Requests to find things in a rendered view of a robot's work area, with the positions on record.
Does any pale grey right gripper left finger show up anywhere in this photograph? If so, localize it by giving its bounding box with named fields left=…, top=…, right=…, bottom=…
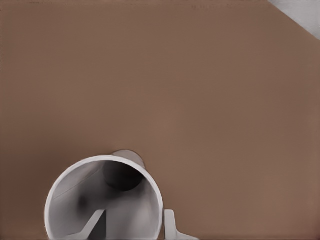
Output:
left=64, top=209, right=108, bottom=240

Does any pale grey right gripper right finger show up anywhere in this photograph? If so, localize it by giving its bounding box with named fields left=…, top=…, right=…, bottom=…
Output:
left=163, top=209, right=200, bottom=240

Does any white IKEA cup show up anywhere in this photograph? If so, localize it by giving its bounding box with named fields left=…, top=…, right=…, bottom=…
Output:
left=44, top=149, right=164, bottom=240

